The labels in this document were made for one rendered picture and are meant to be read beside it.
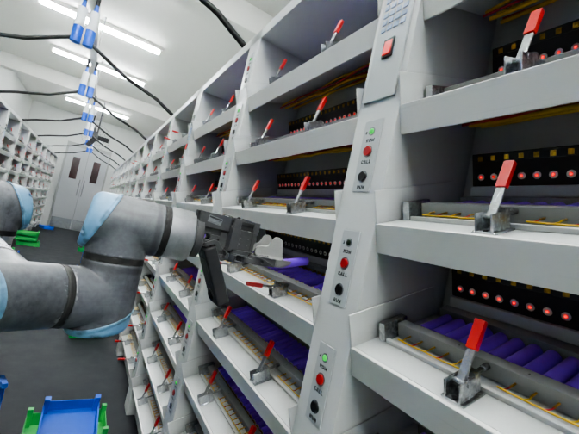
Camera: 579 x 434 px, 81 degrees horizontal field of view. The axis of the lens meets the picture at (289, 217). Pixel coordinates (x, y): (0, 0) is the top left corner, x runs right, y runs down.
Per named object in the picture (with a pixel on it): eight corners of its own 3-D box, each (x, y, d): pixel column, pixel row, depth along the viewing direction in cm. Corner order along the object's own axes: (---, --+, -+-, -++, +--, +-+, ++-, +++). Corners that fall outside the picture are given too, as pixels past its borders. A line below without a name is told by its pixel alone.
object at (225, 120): (238, 117, 123) (233, 77, 121) (194, 139, 175) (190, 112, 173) (286, 118, 133) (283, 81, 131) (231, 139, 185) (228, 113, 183)
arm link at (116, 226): (75, 246, 57) (90, 189, 58) (153, 258, 63) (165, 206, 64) (74, 251, 49) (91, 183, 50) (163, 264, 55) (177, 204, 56)
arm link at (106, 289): (34, 327, 51) (56, 245, 52) (108, 322, 60) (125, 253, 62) (64, 346, 46) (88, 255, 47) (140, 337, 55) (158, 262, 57)
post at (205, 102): (126, 415, 166) (203, 84, 176) (124, 405, 175) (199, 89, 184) (167, 412, 177) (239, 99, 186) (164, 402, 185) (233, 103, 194)
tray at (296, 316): (315, 350, 59) (312, 298, 58) (210, 276, 111) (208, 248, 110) (397, 319, 69) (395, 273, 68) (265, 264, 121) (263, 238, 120)
